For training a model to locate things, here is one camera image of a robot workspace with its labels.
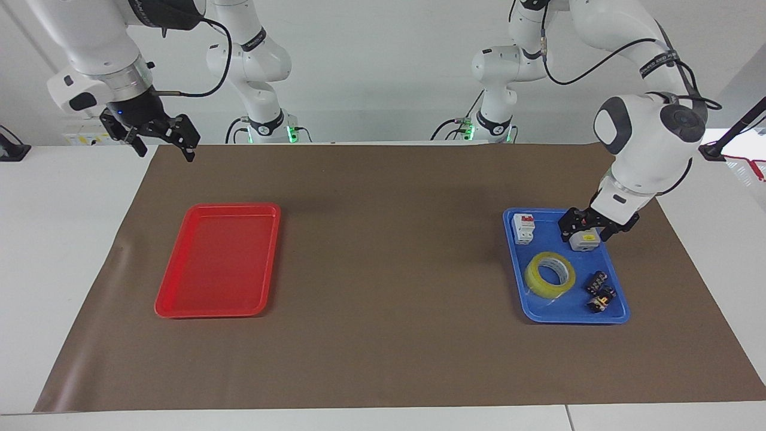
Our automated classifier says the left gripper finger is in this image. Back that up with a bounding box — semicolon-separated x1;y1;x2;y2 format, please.
558;207;594;242
600;212;640;242

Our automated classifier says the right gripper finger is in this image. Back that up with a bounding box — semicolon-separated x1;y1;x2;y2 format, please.
99;110;148;159
144;113;202;163

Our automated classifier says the black stand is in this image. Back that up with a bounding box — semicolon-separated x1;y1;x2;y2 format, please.
698;96;766;162
0;124;32;163

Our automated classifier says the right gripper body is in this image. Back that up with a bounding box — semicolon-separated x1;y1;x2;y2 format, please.
105;90;168;130

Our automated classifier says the red cable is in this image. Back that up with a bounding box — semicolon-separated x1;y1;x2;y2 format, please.
723;156;766;181

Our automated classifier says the blue plastic tray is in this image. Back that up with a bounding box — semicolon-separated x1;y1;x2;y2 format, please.
502;207;631;325

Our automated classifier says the white circuit breaker red switch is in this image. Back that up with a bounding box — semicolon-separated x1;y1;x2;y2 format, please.
512;213;537;246

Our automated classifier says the white box yellow button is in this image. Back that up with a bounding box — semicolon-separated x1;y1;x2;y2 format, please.
569;229;601;253

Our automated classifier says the red plastic tray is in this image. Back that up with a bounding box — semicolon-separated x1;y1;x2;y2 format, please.
154;202;282;319

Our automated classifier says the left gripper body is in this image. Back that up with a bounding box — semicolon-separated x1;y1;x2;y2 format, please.
586;205;624;232

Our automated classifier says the yellow tape roll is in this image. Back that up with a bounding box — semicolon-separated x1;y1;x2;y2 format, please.
525;251;577;299

